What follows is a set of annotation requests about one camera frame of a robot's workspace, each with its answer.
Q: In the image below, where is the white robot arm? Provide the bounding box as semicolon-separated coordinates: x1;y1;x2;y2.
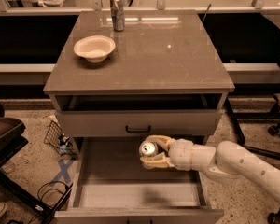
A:
139;135;280;203

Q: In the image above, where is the dark chair left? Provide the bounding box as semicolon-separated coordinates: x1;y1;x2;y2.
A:
0;103;72;224

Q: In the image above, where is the black wire basket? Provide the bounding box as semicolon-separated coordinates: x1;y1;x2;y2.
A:
44;121;77;158

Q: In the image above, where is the open middle drawer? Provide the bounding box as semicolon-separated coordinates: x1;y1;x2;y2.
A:
55;138;223;224

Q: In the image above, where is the grey drawer cabinet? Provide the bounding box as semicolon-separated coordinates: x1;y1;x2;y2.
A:
43;9;235;224

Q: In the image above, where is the black floor cable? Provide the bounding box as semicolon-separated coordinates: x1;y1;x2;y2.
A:
27;180;73;224

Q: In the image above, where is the white paper bowl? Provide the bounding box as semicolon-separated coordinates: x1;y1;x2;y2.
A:
74;35;116;63

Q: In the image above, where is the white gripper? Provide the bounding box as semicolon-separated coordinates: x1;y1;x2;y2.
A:
140;135;216;172

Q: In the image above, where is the silver blue energy drink can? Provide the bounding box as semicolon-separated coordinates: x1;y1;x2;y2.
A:
110;0;125;32

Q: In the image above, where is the green 7up soda can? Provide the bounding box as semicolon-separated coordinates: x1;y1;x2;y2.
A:
139;141;158;157

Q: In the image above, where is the closed top drawer black handle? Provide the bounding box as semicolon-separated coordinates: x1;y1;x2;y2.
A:
56;110;222;137

